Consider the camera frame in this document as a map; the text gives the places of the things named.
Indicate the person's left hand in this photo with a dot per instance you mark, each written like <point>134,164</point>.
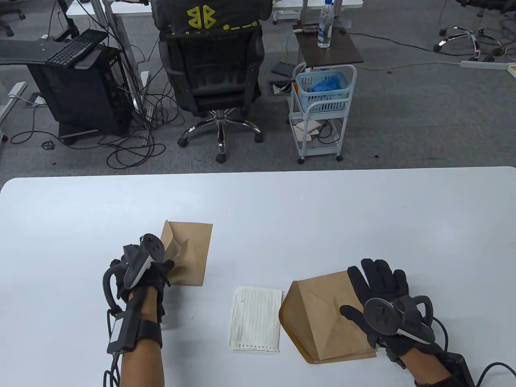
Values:
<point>157,278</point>

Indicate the person's right hand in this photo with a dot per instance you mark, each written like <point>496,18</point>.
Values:
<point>379,282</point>

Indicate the person's right forearm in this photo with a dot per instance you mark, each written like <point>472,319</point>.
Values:
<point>427,369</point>

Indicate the person's left forearm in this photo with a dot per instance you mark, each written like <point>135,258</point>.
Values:
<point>141,363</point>

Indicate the black right forearm module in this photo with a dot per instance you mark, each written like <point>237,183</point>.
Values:
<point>459,371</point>

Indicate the black left forearm module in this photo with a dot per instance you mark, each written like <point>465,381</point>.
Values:
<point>123,330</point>

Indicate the grey left hand controller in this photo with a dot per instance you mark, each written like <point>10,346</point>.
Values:
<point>139,270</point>

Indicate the grey hand controller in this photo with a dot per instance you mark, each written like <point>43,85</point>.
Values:
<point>139,270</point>
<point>381,318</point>

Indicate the grey right hand controller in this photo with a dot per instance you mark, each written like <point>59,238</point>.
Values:
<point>381,318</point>

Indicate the white rolling cart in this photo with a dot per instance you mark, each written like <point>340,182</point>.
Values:
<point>320,151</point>

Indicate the beige boxes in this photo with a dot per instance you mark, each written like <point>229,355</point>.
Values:
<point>310,128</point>

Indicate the light blue plastic basket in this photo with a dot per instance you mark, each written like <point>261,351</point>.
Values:
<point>322,105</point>

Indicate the black computer tower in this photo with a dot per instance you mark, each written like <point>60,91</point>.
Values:
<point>80,96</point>

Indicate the blue gloves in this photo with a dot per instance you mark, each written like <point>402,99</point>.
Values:
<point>326,84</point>

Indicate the grey floor outlet box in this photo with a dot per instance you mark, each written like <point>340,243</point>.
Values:
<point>36,100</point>

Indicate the black mesh office chair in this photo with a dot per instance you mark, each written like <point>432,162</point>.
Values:
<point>209,64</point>

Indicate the black floor box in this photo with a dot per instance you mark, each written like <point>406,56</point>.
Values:
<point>282,69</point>

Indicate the white desk foot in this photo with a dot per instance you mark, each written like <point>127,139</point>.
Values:
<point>16,90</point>

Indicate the dark brown side table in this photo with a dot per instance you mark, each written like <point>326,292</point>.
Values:
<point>338,50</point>

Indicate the white power strip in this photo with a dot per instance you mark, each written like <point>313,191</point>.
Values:
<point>483,65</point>

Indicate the black keyboard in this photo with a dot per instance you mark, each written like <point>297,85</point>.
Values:
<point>74,48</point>

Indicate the yellow white box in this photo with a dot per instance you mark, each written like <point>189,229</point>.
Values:
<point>512,70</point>

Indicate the clear plastic water bottle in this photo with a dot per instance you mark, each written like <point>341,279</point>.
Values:
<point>325,24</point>

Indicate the office chair chrome base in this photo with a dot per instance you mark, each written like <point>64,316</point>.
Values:
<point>472,35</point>

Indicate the black desk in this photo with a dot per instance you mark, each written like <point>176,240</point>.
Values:
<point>20,50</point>

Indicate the black swivel chair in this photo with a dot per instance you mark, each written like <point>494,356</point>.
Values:
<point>12,15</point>

